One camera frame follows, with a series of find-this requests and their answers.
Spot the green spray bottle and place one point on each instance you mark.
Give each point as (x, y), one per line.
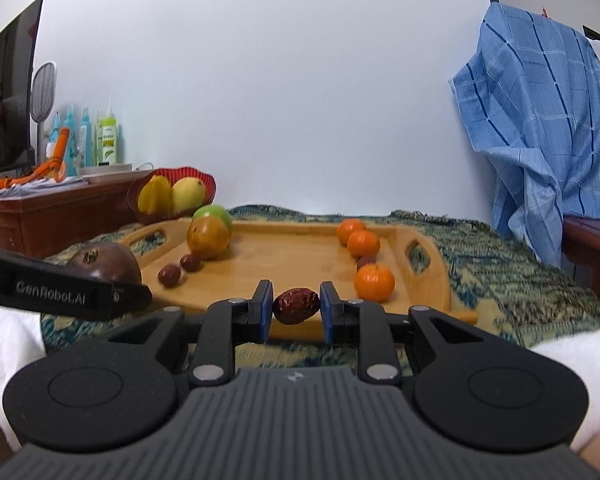
(107, 137)

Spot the white towel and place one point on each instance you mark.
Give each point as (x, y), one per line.
(26, 337)

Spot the paisley patterned blanket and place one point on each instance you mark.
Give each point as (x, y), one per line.
(516, 297)

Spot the small orange mandarin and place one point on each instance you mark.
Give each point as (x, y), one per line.
(347, 227)

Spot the dark purple round fruit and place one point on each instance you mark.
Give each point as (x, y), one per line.
(107, 261)

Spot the dark wooden chair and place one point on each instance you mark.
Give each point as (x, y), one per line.
(581, 245)

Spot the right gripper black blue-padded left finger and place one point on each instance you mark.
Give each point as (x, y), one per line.
(225, 325)

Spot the yellow starfruit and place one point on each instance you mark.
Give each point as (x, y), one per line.
(155, 197)

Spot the blue plaid cloth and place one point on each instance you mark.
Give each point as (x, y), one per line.
(529, 100)

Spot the electric fly swatter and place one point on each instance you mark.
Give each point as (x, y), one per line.
(42, 101)

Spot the red fruit bowl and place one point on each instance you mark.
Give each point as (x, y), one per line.
(173, 174)

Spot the green apple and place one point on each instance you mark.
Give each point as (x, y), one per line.
(217, 211)

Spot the yellow mango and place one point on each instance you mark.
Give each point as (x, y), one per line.
(187, 194)

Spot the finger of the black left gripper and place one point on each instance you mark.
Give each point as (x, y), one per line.
(34, 285)

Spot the wooden sideboard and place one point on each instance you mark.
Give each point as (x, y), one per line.
(41, 225)

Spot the medium orange tangerine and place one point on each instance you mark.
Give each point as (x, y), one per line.
(374, 282)

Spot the large yellow-orange orange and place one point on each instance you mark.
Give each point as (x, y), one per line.
(207, 237)

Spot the bamboo serving tray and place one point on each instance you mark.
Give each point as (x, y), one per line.
(294, 255)

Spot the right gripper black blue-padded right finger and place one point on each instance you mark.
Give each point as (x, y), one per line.
(361, 324)

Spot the black monitor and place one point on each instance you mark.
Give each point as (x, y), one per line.
(17, 46)

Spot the red jujube date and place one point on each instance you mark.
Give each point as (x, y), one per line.
(364, 261)
(294, 306)
(190, 263)
(170, 275)

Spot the teal bottle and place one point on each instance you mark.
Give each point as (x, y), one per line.
(70, 151)
(86, 139)

